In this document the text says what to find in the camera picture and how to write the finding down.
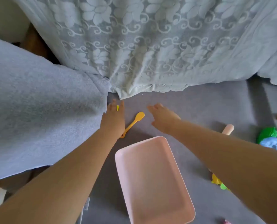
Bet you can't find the person's right hand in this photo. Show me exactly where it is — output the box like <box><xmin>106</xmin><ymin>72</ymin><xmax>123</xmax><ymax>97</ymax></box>
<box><xmin>147</xmin><ymin>103</ymin><xmax>182</xmax><ymax>135</ymax></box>

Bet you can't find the person's left hand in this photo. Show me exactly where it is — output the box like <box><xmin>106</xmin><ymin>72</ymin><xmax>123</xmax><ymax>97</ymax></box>
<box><xmin>100</xmin><ymin>99</ymin><xmax>126</xmax><ymax>139</ymax></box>

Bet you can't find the yellow toy spoon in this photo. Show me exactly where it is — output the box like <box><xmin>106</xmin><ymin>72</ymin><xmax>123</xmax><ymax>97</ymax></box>
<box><xmin>120</xmin><ymin>111</ymin><xmax>145</xmax><ymax>139</ymax></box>

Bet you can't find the pink plastic toy tray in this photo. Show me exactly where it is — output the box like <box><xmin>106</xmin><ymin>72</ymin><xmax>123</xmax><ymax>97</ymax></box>
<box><xmin>115</xmin><ymin>136</ymin><xmax>196</xmax><ymax>224</ymax></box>

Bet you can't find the pink toy rolling pin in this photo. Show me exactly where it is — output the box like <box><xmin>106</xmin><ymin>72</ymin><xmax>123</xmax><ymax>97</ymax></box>
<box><xmin>222</xmin><ymin>124</ymin><xmax>235</xmax><ymax>136</ymax></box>

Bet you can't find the green bumpy toy vegetable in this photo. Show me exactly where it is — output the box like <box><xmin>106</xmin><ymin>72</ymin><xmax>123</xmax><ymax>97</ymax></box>
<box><xmin>256</xmin><ymin>127</ymin><xmax>277</xmax><ymax>144</ymax></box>

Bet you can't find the blue plastic toy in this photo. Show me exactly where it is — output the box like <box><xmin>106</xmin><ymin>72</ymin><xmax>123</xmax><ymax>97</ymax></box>
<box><xmin>260</xmin><ymin>137</ymin><xmax>277</xmax><ymax>151</ymax></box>

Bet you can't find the person's right forearm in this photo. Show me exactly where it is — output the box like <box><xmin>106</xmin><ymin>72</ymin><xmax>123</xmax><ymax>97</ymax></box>
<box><xmin>166</xmin><ymin>119</ymin><xmax>277</xmax><ymax>224</ymax></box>

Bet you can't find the person's left forearm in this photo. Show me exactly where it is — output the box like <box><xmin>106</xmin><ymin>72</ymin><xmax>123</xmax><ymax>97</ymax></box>
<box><xmin>0</xmin><ymin>128</ymin><xmax>124</xmax><ymax>224</ymax></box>

